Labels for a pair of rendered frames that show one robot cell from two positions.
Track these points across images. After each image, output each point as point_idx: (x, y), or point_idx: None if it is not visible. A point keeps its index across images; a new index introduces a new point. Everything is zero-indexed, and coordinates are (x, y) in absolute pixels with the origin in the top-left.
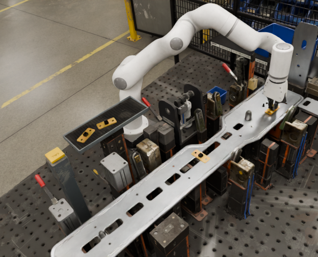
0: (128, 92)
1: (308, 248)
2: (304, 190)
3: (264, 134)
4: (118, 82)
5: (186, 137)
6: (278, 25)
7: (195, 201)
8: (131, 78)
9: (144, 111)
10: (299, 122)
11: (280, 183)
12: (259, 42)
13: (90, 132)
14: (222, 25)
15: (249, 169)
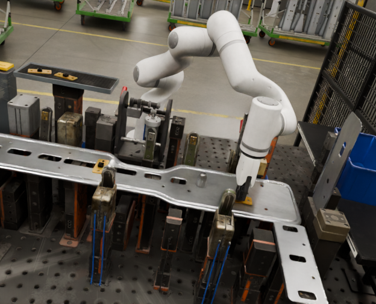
0: (149, 95)
1: None
2: None
3: (186, 205)
4: (134, 71)
5: (129, 155)
6: None
7: (65, 214)
8: (144, 73)
9: (103, 90)
10: (229, 221)
11: (179, 300)
12: (244, 80)
13: (44, 72)
14: (218, 38)
15: (98, 198)
